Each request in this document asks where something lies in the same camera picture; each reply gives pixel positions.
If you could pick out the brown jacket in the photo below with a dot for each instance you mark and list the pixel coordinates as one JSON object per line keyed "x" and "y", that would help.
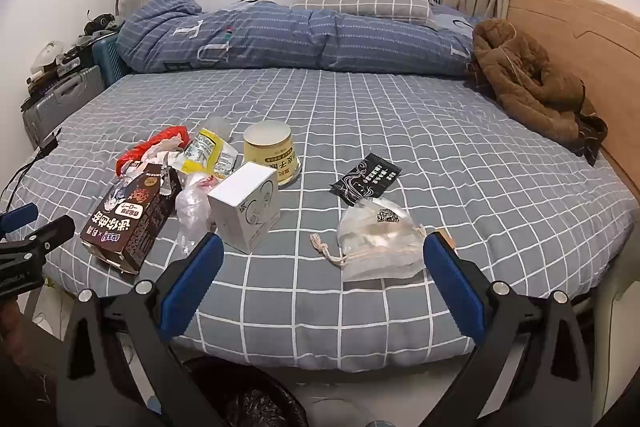
{"x": 525, "y": 82}

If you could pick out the black power adapter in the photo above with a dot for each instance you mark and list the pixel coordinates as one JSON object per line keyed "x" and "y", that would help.
{"x": 48, "y": 144}

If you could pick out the blue striped quilt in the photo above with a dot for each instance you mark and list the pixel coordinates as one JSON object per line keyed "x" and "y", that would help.
{"x": 280, "y": 37}

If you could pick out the yellow paper cup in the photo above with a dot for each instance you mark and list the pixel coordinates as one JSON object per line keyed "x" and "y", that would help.
{"x": 272, "y": 157}

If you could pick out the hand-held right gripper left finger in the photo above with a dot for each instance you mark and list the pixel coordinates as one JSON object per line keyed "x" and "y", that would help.
{"x": 197, "y": 274}

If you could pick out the bed with grey checked sheet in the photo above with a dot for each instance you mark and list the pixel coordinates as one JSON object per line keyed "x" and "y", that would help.
{"x": 350, "y": 107}

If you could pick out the trash bin with black bag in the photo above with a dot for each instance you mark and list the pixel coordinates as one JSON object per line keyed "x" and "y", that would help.
{"x": 250, "y": 399}

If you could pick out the black sachet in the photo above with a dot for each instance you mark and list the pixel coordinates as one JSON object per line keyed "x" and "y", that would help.
{"x": 362, "y": 179}

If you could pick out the clear plastic bag red print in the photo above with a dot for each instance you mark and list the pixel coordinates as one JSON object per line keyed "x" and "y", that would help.
{"x": 195, "y": 207}

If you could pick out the yellow snack packet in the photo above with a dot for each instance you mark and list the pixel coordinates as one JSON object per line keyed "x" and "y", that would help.
{"x": 205, "y": 149}

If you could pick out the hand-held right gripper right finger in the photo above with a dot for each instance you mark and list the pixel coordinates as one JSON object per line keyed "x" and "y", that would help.
{"x": 455, "y": 287}

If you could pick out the white appliance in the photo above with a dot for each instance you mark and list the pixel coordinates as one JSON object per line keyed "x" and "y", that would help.
{"x": 47, "y": 54}

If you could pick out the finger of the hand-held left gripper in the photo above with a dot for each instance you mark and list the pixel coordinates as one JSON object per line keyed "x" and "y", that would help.
{"x": 47, "y": 232}
{"x": 20, "y": 215}

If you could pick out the wooden headboard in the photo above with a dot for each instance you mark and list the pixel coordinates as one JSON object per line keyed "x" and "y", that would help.
{"x": 600, "y": 52}

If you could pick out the blue printed pillow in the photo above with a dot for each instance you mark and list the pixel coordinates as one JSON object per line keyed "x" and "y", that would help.
{"x": 452, "y": 14}

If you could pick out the teal suitcase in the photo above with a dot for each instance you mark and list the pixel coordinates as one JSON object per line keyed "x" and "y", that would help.
{"x": 107, "y": 57}

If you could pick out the grey suitcase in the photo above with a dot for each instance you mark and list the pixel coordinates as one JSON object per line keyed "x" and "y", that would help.
{"x": 65, "y": 99}

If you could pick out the black gadget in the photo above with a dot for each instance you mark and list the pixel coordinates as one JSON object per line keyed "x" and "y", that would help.
{"x": 100, "y": 21}

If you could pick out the white cardboard box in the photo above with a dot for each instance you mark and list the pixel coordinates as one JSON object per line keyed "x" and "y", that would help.
{"x": 240, "y": 202}

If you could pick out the brown snack box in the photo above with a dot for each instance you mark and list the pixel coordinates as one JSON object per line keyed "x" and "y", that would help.
{"x": 135, "y": 217}

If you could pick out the white tissue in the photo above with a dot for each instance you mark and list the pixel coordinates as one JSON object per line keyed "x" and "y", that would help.
{"x": 162, "y": 155}

